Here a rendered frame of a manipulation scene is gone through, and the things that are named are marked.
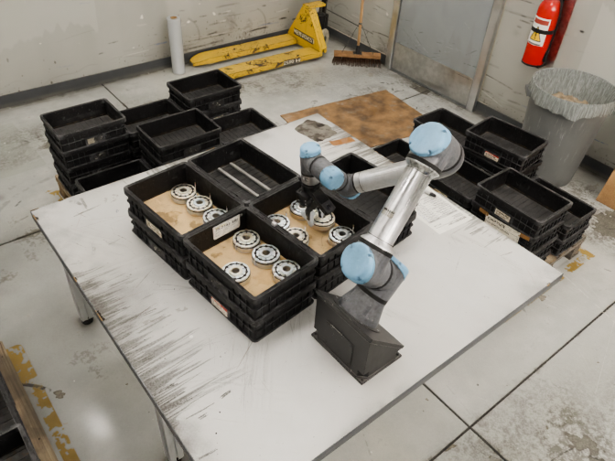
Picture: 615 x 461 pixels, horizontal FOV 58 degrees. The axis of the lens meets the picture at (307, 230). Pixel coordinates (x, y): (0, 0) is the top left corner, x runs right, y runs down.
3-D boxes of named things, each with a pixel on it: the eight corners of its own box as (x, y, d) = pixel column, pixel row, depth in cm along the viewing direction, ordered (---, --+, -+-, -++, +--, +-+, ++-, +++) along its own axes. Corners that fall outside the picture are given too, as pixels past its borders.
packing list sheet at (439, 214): (475, 217, 253) (475, 216, 252) (441, 236, 241) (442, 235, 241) (422, 182, 272) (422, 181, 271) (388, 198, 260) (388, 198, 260)
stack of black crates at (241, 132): (252, 150, 387) (251, 106, 365) (276, 171, 370) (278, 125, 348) (201, 168, 367) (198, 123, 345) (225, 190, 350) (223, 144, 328)
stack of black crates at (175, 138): (200, 168, 367) (196, 107, 338) (225, 190, 350) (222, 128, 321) (145, 188, 347) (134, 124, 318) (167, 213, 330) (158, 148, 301)
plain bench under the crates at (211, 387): (513, 375, 273) (564, 273, 228) (238, 605, 192) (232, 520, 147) (309, 209, 365) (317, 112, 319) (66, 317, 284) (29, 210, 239)
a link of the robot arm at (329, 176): (354, 179, 192) (336, 164, 199) (338, 168, 184) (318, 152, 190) (340, 198, 194) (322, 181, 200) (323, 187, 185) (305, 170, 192)
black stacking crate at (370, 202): (417, 215, 234) (423, 193, 226) (372, 246, 217) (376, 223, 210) (348, 174, 254) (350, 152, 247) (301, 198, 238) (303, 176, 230)
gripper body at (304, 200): (310, 193, 217) (308, 169, 208) (326, 204, 212) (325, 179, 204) (296, 203, 213) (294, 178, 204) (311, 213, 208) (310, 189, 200)
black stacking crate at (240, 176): (300, 198, 238) (301, 176, 230) (246, 228, 221) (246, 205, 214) (241, 159, 258) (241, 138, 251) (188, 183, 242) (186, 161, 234)
